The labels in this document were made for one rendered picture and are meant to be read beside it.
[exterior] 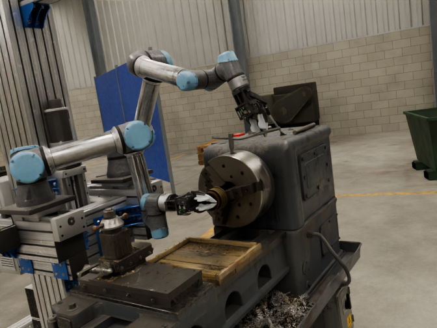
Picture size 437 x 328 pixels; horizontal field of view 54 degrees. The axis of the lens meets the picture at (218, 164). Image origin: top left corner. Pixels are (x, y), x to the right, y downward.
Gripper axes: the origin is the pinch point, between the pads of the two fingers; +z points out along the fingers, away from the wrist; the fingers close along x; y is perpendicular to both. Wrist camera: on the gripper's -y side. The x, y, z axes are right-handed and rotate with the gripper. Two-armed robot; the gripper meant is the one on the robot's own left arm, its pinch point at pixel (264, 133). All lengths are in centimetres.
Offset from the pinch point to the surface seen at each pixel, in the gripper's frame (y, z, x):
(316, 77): -954, -117, -295
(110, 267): 67, 19, -33
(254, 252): 21.0, 39.2, -14.1
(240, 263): 32, 39, -14
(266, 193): 1.1, 22.3, -10.2
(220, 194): 16.6, 14.2, -20.4
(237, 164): 5.3, 6.5, -14.8
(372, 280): -144, 125, -47
